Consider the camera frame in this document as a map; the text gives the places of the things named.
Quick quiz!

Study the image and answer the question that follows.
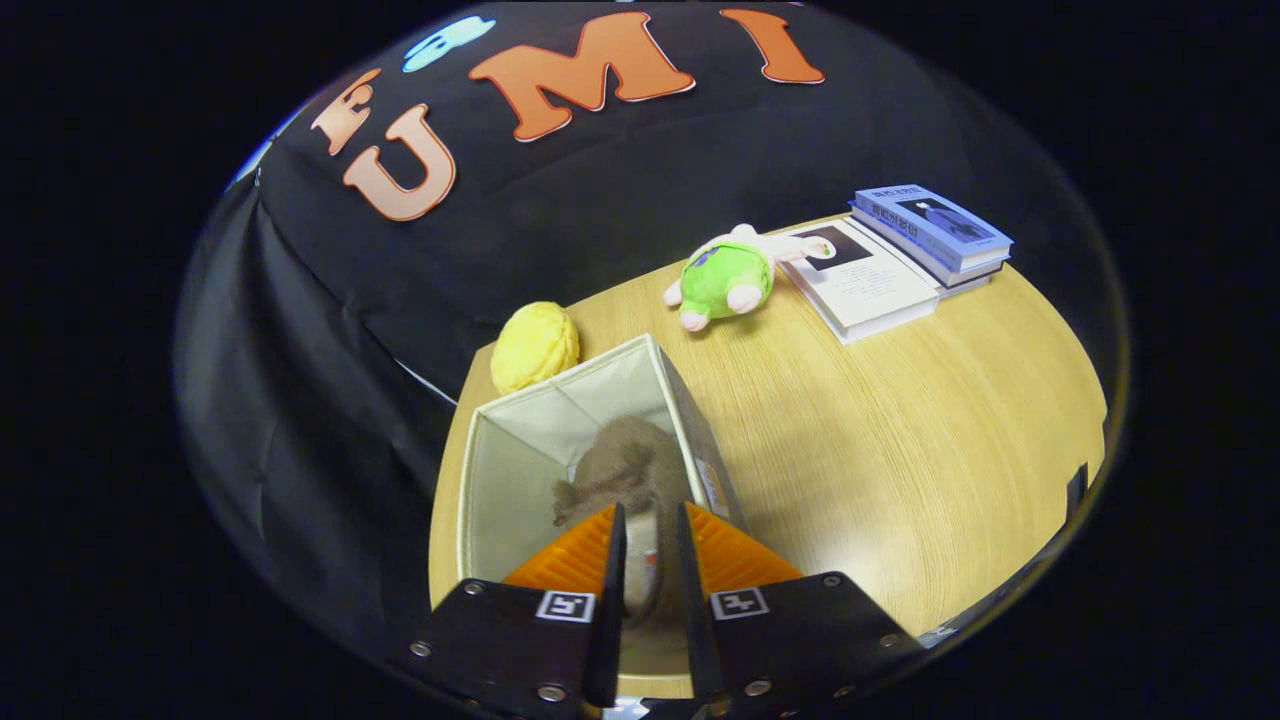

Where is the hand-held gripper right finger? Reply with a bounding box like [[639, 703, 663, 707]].
[[676, 501, 928, 718]]

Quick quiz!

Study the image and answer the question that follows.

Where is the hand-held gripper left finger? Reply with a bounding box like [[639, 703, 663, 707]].
[[388, 502, 629, 718]]

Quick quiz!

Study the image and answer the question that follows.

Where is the beige fabric storage box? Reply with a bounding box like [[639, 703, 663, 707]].
[[457, 333, 746, 701]]

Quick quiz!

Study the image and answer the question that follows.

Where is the brown suede shoe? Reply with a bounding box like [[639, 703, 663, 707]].
[[553, 415, 693, 641]]

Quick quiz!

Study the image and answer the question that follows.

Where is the yellow plush ball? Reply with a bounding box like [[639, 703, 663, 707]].
[[490, 302, 581, 396]]

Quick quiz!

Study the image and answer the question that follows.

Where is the white book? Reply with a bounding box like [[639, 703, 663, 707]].
[[780, 217, 943, 345]]

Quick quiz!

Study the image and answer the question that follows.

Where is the black backdrop cloth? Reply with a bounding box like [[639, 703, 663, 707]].
[[175, 0, 1111, 641]]

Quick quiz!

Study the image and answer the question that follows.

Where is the green plush toy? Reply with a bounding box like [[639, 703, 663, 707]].
[[663, 223, 838, 333]]

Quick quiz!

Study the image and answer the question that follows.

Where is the thin blue book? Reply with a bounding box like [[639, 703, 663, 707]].
[[850, 205, 1006, 301]]

